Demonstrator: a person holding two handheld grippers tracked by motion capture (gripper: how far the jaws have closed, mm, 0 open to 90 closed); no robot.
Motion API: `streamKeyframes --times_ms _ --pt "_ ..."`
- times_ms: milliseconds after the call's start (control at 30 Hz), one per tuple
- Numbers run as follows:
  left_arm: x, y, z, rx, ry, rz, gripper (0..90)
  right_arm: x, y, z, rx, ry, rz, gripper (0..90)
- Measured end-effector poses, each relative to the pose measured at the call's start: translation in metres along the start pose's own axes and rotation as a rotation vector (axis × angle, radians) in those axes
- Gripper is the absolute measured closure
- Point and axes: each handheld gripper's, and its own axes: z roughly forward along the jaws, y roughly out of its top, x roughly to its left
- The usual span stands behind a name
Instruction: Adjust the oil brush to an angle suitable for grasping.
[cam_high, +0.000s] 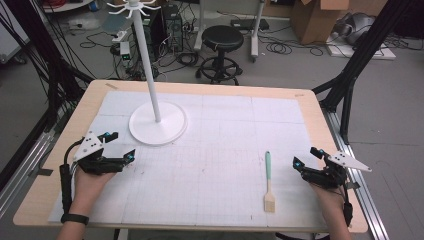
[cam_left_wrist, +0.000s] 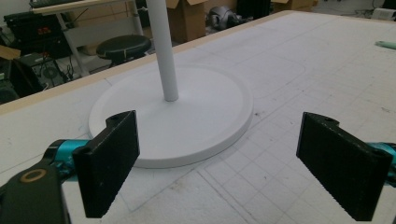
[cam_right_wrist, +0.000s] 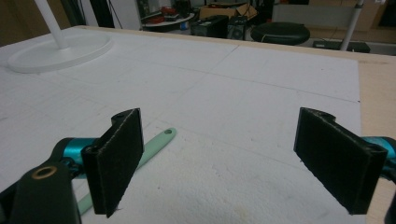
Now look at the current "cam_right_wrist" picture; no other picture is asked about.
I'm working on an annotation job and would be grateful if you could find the cardboard box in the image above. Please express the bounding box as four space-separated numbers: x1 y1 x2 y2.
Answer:
199 2 259 21

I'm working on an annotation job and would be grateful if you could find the white foam mat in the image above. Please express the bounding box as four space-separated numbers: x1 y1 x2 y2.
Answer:
0 27 367 224

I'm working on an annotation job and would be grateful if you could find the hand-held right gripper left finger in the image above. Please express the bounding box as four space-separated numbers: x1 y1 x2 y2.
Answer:
80 107 145 218

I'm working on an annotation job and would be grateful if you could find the red tool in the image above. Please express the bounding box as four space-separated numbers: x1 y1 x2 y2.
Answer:
160 6 177 17

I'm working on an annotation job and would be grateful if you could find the black equipment case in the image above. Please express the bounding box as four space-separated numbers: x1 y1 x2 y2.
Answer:
190 14 230 39

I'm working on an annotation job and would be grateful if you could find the round white side table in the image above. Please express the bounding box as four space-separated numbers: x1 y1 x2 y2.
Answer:
141 12 196 32

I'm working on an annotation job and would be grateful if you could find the white metal pole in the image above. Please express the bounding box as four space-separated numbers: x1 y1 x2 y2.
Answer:
339 0 365 52

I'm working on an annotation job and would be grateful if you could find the black round stool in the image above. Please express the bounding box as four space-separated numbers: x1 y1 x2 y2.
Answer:
250 21 311 46

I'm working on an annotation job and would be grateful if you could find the mint green utensil handle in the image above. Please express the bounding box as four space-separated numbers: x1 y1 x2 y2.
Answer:
77 127 177 217

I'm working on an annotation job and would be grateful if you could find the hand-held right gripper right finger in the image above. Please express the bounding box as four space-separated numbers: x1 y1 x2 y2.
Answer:
293 106 389 216

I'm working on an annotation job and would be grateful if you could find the white lamp stand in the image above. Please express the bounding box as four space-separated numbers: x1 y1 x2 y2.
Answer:
7 0 114 75

